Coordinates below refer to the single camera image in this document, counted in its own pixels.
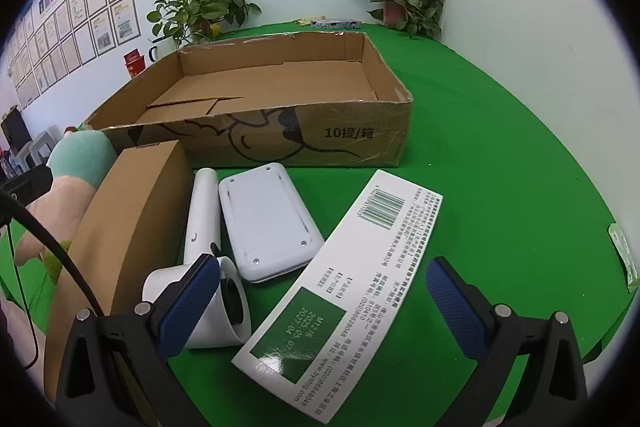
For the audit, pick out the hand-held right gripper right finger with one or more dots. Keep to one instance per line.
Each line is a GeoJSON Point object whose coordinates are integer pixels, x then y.
{"type": "Point", "coordinates": [457, 307]}

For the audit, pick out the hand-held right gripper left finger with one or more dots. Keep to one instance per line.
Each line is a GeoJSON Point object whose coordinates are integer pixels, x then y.
{"type": "Point", "coordinates": [190, 302]}

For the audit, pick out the white hair dryer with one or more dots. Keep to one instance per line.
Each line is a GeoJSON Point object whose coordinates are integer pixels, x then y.
{"type": "Point", "coordinates": [202, 217]}

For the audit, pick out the narrow brown cardboard box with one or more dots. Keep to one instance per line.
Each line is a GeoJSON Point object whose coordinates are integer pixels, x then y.
{"type": "Point", "coordinates": [135, 217]}

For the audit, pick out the white green printed box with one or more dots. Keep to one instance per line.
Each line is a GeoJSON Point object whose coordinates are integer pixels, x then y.
{"type": "Point", "coordinates": [350, 267]}

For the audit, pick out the white rectangular device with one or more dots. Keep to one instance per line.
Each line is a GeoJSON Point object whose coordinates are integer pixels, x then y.
{"type": "Point", "coordinates": [270, 217]}

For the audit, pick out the large cardboard box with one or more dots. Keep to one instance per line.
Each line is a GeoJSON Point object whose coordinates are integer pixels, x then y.
{"type": "Point", "coordinates": [350, 132]}

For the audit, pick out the grey plastic stools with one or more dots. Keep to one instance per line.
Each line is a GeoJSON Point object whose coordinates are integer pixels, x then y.
{"type": "Point", "coordinates": [37, 149]}

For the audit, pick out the teal and peach plush toy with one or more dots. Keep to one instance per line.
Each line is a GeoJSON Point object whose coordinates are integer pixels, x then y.
{"type": "Point", "coordinates": [80, 157]}

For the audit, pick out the black monitor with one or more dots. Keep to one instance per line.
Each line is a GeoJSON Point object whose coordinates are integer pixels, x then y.
{"type": "Point", "coordinates": [12, 127]}

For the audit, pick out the green table cloth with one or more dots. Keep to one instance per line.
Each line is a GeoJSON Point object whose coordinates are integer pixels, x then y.
{"type": "Point", "coordinates": [500, 157]}

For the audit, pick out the red cup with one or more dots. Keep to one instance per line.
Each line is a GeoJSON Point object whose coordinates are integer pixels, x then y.
{"type": "Point", "coordinates": [134, 64]}

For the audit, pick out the clear plastic packet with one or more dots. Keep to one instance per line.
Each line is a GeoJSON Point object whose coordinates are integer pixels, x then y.
{"type": "Point", "coordinates": [624, 257]}

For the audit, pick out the bushy potted green plant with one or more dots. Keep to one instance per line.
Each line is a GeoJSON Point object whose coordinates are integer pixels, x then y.
{"type": "Point", "coordinates": [200, 7]}

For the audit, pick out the yellow paper packet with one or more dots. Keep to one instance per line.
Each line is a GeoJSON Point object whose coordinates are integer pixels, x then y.
{"type": "Point", "coordinates": [306, 22]}

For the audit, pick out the printed tissue packet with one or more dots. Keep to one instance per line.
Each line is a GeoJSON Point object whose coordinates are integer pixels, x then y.
{"type": "Point", "coordinates": [337, 25]}

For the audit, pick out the framed certificates on wall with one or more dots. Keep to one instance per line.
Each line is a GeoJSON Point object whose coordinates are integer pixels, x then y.
{"type": "Point", "coordinates": [100, 27]}

